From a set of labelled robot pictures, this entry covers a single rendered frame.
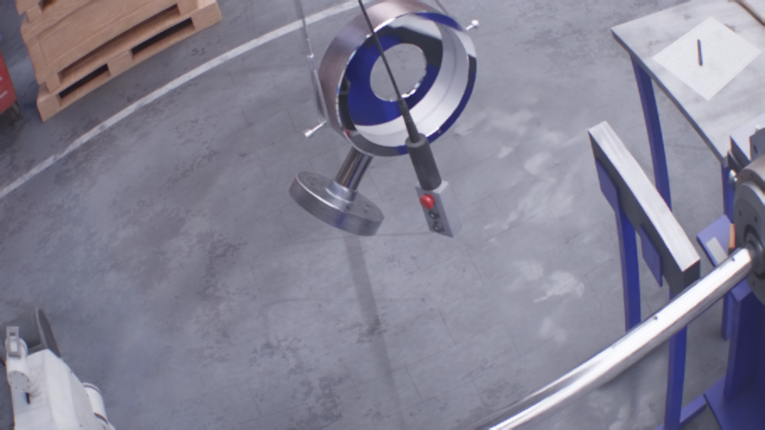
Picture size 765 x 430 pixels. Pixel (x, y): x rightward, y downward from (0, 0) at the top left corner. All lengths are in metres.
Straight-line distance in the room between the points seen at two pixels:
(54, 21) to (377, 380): 2.88
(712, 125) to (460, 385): 1.32
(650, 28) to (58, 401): 2.16
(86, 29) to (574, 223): 2.89
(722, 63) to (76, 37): 3.77
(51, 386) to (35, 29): 3.82
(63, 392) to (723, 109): 1.94
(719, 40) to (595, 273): 1.12
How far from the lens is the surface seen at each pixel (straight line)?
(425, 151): 2.49
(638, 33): 3.23
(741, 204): 2.14
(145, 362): 4.04
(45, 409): 1.99
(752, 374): 3.18
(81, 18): 5.65
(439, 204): 2.56
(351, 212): 2.60
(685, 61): 3.09
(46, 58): 5.76
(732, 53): 3.15
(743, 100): 2.93
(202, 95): 5.15
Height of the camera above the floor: 2.63
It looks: 39 degrees down
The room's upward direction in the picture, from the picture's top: 22 degrees counter-clockwise
